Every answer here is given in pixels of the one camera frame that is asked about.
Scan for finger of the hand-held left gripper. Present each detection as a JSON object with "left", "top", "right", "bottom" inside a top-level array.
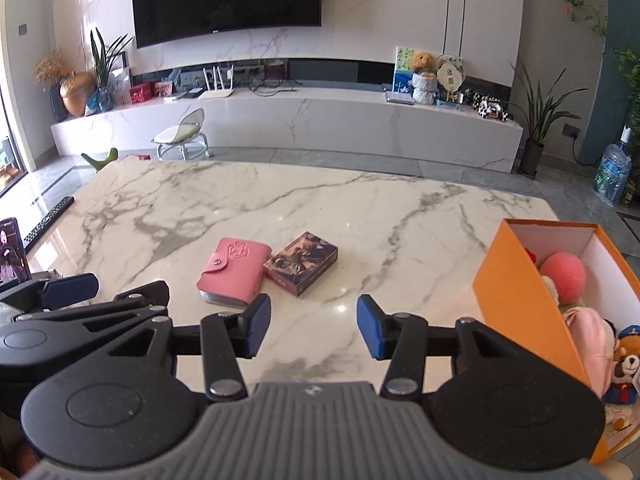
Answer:
[
  {"left": 0, "top": 273, "right": 100, "bottom": 312},
  {"left": 15, "top": 280, "right": 171, "bottom": 335}
]

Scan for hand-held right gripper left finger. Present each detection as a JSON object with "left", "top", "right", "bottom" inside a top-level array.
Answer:
[{"left": 97, "top": 293, "right": 272, "bottom": 403}]

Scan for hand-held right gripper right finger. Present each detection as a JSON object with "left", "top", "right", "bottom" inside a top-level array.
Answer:
[{"left": 355, "top": 294, "right": 553, "bottom": 404}]

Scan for pink leather card wallet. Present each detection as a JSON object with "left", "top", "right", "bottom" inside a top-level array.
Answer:
[{"left": 195, "top": 237, "right": 273, "bottom": 309}]

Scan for dark printed card box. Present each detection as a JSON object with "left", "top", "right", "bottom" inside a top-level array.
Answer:
[{"left": 263, "top": 231, "right": 339, "bottom": 298}]

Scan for orange cardboard box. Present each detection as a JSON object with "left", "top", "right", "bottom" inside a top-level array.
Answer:
[{"left": 472, "top": 218, "right": 640, "bottom": 464}]

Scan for pink and green pom-pom ball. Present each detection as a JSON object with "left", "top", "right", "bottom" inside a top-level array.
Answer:
[{"left": 539, "top": 252, "right": 587, "bottom": 315}]

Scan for pink fabric pouch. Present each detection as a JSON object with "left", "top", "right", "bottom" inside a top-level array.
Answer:
[{"left": 562, "top": 307, "right": 617, "bottom": 402}]

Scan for brown bear plush keychain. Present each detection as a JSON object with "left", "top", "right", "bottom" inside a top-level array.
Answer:
[{"left": 602, "top": 325, "right": 640, "bottom": 407}]

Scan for smartphone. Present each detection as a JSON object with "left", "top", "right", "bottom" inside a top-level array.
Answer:
[{"left": 0, "top": 217, "right": 32, "bottom": 284}]

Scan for green toy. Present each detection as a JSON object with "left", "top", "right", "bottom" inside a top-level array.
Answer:
[{"left": 81, "top": 147, "right": 120, "bottom": 170}]

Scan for small white swivel chair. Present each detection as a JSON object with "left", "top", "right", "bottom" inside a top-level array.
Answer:
[{"left": 152, "top": 107, "right": 214, "bottom": 161}]

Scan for gold round vase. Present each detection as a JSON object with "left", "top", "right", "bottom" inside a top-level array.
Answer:
[{"left": 59, "top": 71, "right": 97, "bottom": 118}]

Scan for white marble tv console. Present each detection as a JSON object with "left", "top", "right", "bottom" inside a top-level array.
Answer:
[{"left": 50, "top": 86, "right": 525, "bottom": 175}]

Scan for white wifi router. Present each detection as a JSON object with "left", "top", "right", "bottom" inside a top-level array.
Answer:
[{"left": 198, "top": 65, "right": 236, "bottom": 100}]

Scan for green plant in glass vase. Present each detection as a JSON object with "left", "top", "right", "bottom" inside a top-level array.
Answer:
[{"left": 89, "top": 27, "right": 135, "bottom": 114}]

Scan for dried flower bouquet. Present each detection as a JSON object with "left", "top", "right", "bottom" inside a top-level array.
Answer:
[{"left": 33, "top": 50, "right": 71, "bottom": 124}]

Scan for tall potted plant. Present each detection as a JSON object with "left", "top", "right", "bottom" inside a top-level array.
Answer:
[{"left": 507, "top": 59, "right": 584, "bottom": 179}]

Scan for white wrapped flower pot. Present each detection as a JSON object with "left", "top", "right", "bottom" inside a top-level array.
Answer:
[{"left": 413, "top": 70, "right": 440, "bottom": 106}]

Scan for black and white checkered ornament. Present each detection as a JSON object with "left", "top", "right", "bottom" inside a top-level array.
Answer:
[{"left": 469, "top": 90, "right": 515, "bottom": 122}]

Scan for blue and green painting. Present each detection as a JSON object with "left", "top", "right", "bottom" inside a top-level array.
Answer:
[{"left": 393, "top": 46, "right": 441, "bottom": 95}]

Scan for round decorative fan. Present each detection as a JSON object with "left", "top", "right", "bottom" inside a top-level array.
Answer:
[{"left": 436, "top": 52, "right": 465, "bottom": 106}]

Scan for blue water jug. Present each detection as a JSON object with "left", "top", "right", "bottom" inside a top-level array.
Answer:
[{"left": 593, "top": 127, "right": 634, "bottom": 206}]

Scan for black cables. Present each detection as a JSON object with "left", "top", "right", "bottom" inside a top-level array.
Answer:
[{"left": 247, "top": 72, "right": 304, "bottom": 95}]

